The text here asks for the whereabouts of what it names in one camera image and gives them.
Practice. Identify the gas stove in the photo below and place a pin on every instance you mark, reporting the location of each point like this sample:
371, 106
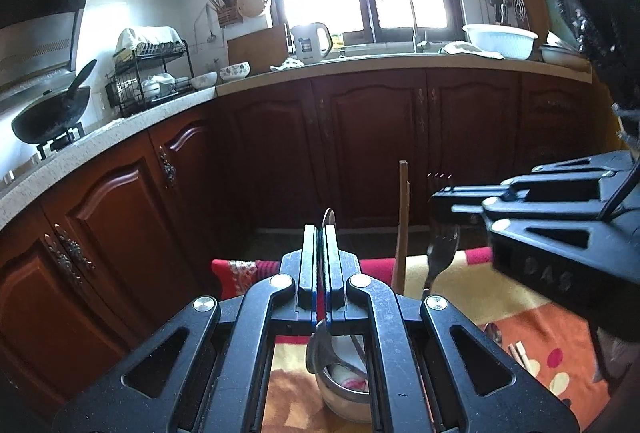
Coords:
60, 140

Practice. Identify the dark wooden base cabinets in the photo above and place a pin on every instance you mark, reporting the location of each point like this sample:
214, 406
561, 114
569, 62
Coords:
280, 148

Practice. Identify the white steel-rimmed jar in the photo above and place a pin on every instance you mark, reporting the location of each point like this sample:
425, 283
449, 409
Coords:
340, 405

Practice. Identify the black wok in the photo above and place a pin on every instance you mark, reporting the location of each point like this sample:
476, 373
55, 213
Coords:
50, 115

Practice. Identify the wooden cutting board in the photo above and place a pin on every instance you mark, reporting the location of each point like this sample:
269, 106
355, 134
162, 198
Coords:
257, 50

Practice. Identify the metal spoon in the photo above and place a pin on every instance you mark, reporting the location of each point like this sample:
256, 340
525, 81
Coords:
320, 353
492, 333

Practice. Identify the wooden chopstick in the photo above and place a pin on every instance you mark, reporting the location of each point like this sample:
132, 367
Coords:
519, 354
403, 213

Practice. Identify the wall chopstick holder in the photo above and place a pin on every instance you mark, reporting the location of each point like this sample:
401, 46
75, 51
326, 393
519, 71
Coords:
227, 13

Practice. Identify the speckled kitchen countertop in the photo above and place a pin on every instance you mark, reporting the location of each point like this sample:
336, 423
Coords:
150, 113

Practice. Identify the printed floral blanket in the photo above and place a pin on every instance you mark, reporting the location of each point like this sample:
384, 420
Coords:
500, 293

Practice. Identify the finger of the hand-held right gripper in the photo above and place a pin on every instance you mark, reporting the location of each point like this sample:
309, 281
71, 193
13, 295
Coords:
590, 163
465, 203

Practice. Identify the plain white bowl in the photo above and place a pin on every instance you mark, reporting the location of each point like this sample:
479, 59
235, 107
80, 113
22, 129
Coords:
203, 80

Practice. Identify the white electric kettle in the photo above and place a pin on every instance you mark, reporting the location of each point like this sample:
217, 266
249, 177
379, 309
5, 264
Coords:
307, 44

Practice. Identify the metal kitchen faucet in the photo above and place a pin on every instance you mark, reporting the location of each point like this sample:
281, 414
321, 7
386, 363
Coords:
414, 18

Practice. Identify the black dish rack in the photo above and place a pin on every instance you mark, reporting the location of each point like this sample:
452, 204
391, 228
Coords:
150, 83

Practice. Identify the white towel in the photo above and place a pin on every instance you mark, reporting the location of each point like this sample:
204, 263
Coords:
150, 38

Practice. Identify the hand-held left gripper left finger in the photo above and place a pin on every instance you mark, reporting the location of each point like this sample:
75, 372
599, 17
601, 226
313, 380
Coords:
305, 263

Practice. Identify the white plastic basin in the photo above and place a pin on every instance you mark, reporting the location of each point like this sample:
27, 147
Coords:
500, 42

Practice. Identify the round white strainer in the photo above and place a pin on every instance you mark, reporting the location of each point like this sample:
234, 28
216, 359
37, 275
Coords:
254, 0

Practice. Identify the enamel bowl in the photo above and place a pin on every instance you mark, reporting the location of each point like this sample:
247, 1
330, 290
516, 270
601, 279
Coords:
560, 57

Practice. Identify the floral ceramic bowl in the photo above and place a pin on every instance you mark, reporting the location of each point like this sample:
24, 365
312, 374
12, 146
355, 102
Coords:
235, 72

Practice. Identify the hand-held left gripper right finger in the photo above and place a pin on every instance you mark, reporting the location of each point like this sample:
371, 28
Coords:
332, 263

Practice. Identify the white dish cloth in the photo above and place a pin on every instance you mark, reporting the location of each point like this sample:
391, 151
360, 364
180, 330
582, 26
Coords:
470, 49

